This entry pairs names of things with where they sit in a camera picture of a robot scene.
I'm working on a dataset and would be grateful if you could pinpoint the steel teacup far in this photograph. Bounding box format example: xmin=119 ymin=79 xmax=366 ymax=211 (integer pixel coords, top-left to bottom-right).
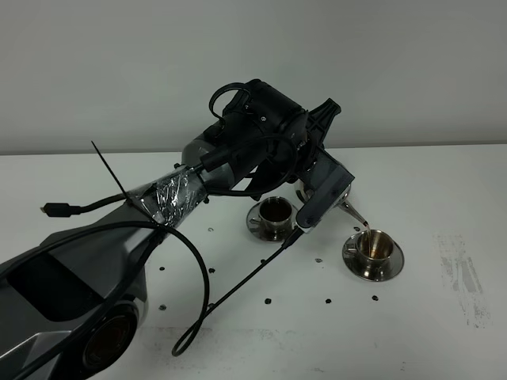
xmin=250 ymin=196 xmax=293 ymax=223

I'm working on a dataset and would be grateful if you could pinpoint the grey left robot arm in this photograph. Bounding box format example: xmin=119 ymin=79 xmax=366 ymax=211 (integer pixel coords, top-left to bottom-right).
xmin=1 ymin=79 xmax=354 ymax=379

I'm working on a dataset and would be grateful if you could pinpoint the loose black usb plug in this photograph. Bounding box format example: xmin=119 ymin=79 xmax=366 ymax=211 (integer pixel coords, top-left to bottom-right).
xmin=40 ymin=194 xmax=132 ymax=218

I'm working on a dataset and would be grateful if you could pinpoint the stainless steel teapot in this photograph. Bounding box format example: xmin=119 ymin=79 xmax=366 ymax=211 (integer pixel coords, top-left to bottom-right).
xmin=294 ymin=180 xmax=369 ymax=229

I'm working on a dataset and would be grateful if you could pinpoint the steel saucer far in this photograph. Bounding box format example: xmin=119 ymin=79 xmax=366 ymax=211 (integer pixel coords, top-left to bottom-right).
xmin=246 ymin=204 xmax=297 ymax=242

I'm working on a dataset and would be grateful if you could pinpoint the steel teacup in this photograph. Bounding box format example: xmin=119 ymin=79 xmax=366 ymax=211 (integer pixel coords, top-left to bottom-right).
xmin=250 ymin=196 xmax=293 ymax=223
xmin=343 ymin=230 xmax=395 ymax=262

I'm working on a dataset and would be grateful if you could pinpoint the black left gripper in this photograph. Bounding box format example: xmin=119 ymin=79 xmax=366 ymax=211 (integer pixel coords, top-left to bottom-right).
xmin=221 ymin=79 xmax=341 ymax=197

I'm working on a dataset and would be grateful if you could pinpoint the black cable tie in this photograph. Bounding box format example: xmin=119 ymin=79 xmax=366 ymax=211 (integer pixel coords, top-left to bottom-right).
xmin=90 ymin=140 xmax=164 ymax=228

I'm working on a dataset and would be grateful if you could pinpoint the steel teacup near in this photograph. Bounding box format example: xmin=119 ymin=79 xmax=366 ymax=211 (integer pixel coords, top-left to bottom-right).
xmin=343 ymin=230 xmax=395 ymax=262

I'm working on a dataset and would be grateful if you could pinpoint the black left camera cable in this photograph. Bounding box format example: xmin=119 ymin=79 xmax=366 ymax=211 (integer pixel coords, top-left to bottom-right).
xmin=0 ymin=136 xmax=303 ymax=357

